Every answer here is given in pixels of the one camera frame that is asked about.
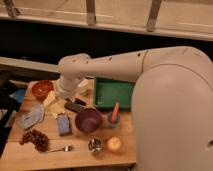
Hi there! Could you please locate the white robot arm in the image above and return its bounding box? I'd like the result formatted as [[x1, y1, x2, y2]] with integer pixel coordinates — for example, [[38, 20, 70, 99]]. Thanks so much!
[[54, 46, 213, 171]]

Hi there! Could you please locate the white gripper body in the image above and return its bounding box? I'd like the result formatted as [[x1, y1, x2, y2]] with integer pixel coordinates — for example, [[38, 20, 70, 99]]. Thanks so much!
[[54, 76, 80, 99]]

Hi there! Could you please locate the orange fruit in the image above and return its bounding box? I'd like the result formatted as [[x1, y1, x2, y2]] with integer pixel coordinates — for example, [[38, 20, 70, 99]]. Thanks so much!
[[107, 137, 122, 152]]

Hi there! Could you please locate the blue sponge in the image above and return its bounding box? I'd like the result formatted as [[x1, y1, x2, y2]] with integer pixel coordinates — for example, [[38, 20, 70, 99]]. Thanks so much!
[[57, 115, 71, 136]]

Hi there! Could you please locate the red bowl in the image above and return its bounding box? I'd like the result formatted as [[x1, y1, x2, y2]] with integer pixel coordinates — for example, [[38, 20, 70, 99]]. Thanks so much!
[[31, 80, 53, 101]]

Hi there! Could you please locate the white cup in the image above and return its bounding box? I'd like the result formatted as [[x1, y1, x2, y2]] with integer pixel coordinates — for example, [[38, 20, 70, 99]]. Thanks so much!
[[78, 79, 89, 96]]

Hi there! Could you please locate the metal spoon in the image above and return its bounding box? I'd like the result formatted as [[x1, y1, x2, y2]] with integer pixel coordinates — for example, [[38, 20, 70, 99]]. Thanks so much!
[[47, 145, 73, 153]]

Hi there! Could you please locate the bunch of dark grapes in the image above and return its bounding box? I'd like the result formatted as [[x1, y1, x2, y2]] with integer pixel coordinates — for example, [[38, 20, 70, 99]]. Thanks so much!
[[20, 129, 49, 152]]

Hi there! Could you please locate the black spatula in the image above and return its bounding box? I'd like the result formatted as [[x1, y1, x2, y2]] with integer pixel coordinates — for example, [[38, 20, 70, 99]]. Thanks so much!
[[65, 102, 84, 113]]

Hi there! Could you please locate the blue cup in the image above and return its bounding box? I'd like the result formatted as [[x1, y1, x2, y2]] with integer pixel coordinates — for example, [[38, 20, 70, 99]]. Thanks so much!
[[107, 113, 120, 128]]

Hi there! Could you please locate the wooden board table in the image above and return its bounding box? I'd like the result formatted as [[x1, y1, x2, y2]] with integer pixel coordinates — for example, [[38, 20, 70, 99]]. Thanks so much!
[[0, 82, 136, 171]]

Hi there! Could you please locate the grey blue cloth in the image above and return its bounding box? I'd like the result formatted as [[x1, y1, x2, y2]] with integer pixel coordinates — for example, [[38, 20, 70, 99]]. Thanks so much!
[[18, 105, 45, 130]]

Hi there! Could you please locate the yellow crumpled cloth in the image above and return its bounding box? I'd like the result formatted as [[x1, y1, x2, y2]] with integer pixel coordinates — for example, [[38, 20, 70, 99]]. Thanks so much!
[[48, 99, 65, 118]]

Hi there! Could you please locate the small metal cup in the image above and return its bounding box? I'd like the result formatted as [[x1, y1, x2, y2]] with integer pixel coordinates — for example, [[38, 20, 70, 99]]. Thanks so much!
[[88, 138, 102, 155]]

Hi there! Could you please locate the orange carrot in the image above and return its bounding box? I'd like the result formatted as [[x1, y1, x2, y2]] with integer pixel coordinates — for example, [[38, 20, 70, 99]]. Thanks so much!
[[111, 102, 119, 123]]

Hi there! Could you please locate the green plastic tray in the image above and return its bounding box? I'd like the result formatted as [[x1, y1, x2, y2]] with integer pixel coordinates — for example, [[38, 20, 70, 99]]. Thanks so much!
[[93, 78, 134, 110]]

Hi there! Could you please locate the black knife handle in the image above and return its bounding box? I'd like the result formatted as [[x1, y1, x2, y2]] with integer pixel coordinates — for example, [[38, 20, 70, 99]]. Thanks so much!
[[68, 98, 87, 106]]

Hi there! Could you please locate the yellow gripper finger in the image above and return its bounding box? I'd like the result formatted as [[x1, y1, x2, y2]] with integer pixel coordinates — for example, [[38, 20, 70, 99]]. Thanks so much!
[[43, 91, 55, 107]]

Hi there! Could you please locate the purple bowl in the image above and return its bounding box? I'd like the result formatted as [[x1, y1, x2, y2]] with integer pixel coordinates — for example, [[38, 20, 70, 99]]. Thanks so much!
[[75, 108, 102, 133]]

